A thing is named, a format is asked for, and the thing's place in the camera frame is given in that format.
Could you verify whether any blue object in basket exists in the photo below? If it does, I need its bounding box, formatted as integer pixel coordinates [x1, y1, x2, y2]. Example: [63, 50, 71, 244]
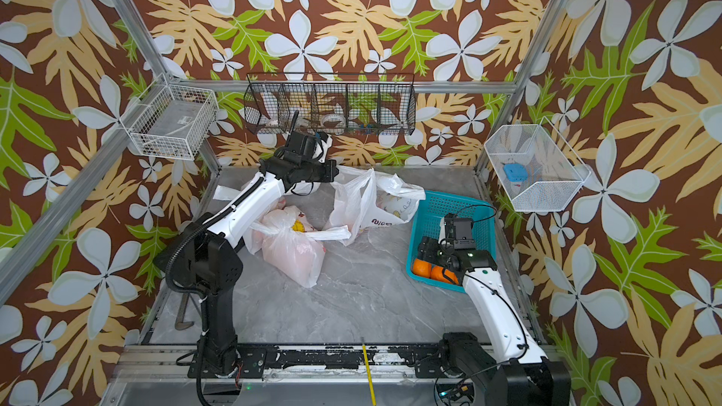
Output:
[503, 163, 528, 183]

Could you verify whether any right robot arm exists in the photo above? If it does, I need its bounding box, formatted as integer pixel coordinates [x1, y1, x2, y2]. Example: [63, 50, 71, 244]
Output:
[419, 214, 572, 405]

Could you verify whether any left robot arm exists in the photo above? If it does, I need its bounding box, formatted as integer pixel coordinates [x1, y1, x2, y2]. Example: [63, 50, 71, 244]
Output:
[154, 112, 338, 379]

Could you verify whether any white wire basket right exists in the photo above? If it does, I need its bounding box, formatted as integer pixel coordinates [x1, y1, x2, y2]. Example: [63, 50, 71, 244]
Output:
[484, 120, 592, 214]

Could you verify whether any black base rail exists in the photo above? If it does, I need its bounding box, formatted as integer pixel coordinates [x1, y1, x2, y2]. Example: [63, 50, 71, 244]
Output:
[177, 342, 462, 380]

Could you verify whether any black wire basket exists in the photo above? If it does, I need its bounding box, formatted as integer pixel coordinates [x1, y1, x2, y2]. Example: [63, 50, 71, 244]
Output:
[241, 73, 417, 135]

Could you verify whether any teal plastic basket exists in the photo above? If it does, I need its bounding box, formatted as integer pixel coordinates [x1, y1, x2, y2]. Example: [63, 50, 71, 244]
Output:
[406, 190, 496, 293]

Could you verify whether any white wire basket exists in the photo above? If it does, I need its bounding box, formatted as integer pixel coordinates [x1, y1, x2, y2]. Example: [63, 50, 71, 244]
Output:
[484, 120, 592, 214]
[121, 74, 219, 161]

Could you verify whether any printed white plastic bag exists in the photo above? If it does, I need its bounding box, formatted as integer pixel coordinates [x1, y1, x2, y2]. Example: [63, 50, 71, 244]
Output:
[208, 170, 320, 212]

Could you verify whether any white wire basket left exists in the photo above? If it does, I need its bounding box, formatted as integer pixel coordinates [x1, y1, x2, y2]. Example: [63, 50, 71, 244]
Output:
[121, 74, 219, 161]

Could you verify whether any yellow stick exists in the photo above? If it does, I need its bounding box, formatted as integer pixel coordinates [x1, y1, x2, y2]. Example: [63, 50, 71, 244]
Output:
[361, 338, 377, 406]

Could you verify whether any orange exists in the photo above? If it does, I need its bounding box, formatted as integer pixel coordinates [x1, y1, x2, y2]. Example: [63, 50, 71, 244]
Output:
[431, 265, 459, 286]
[411, 259, 434, 278]

